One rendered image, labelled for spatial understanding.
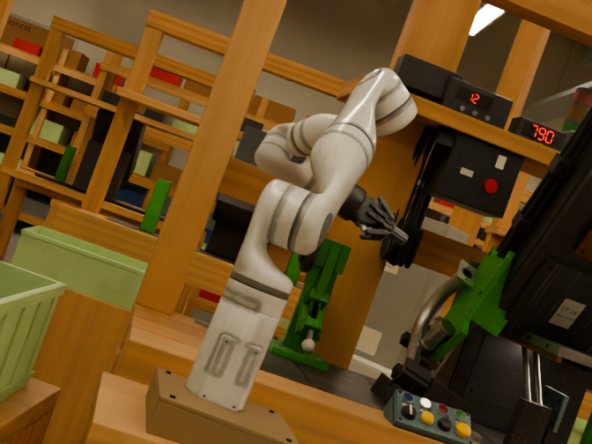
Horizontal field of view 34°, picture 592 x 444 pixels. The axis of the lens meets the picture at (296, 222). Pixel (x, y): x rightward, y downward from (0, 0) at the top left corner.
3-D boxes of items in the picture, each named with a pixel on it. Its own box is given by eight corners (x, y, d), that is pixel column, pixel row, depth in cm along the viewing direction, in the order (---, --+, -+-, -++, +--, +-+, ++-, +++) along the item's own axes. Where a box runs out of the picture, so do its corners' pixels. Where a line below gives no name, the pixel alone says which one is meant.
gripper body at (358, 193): (345, 197, 193) (382, 224, 194) (356, 173, 199) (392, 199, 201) (326, 218, 198) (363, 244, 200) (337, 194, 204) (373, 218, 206)
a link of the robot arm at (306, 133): (332, 145, 194) (308, 111, 192) (430, 107, 174) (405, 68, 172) (308, 170, 188) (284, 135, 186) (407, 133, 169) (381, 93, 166)
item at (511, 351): (565, 453, 215) (617, 310, 215) (442, 411, 210) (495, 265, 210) (533, 432, 233) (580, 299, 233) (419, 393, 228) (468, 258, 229)
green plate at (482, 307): (485, 359, 193) (542, 273, 195) (453, 336, 192) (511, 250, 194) (466, 349, 205) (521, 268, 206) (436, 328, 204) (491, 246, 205)
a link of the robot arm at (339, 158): (381, 136, 154) (326, 115, 156) (321, 224, 133) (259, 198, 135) (367, 181, 160) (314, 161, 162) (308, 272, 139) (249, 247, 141)
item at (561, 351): (631, 388, 180) (636, 373, 180) (555, 361, 177) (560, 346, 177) (547, 351, 218) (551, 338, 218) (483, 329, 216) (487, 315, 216)
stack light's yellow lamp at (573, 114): (588, 127, 236) (594, 110, 236) (569, 120, 235) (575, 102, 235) (578, 128, 241) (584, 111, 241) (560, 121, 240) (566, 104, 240)
